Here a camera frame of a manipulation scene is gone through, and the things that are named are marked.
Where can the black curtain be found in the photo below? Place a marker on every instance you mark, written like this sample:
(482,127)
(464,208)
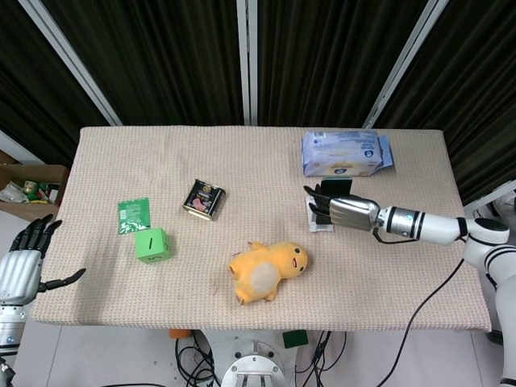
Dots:
(169,60)

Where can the dark green block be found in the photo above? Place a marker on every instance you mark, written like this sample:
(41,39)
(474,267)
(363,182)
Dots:
(295,338)

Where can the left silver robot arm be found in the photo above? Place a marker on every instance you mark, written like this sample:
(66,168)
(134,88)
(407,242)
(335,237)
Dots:
(10,326)

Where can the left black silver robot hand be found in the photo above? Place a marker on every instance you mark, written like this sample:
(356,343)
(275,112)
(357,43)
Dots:
(20,266)

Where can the blue tissue pack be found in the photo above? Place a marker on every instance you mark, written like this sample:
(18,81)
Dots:
(342,153)

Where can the white phone stand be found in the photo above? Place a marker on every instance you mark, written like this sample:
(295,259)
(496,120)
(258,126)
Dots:
(321,229)

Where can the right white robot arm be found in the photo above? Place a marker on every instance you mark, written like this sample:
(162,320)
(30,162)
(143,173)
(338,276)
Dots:
(439,227)

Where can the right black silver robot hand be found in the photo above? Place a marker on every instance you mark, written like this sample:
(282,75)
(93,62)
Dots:
(352,213)

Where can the white upright frame post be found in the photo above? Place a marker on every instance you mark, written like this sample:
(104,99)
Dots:
(247,60)

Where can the white slanted frame post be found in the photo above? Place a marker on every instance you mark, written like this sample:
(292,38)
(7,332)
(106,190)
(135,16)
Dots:
(403,64)
(72,64)

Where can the black luncheon meat can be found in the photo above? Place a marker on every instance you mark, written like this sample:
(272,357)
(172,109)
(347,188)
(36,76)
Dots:
(203,199)

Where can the silver robot torso base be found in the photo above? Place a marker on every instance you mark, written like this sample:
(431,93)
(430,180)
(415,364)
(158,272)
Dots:
(256,363)

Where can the beige waffle tablecloth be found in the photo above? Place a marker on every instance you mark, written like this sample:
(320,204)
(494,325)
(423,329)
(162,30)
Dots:
(242,161)

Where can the cardboard box with clutter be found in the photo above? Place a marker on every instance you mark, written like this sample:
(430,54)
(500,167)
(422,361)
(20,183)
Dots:
(28,189)

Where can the green paper cube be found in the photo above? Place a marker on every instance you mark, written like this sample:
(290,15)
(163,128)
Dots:
(151,246)

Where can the orange cylinder object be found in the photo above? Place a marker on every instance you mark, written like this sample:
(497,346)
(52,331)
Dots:
(179,333)

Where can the black smartphone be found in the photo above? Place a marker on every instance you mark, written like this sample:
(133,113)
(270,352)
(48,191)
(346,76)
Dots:
(336,186)

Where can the yellow plush toy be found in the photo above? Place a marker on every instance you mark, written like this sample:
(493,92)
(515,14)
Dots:
(266,270)

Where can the green snack packet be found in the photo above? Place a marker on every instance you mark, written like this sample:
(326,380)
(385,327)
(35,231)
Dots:
(133,213)

